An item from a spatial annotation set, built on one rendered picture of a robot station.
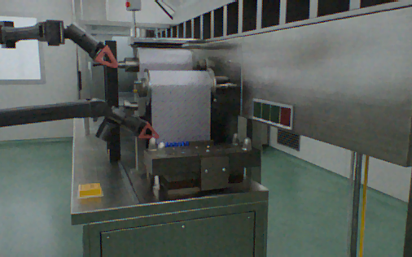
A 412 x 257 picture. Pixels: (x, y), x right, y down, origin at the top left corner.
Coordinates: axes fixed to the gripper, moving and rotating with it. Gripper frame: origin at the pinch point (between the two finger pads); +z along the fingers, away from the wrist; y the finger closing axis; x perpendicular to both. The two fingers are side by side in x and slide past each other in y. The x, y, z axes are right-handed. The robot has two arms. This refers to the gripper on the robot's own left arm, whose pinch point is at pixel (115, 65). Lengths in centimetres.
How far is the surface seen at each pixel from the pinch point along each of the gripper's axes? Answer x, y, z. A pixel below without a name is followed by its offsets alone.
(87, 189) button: -39.0, 16.9, 17.4
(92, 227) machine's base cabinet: -44, 30, 23
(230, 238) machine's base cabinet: -24, 29, 65
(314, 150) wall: 94, -262, 279
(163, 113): -3.0, 4.6, 24.5
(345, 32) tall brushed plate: 35, 69, 31
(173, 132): -6.6, 4.4, 32.3
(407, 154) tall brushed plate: 16, 88, 47
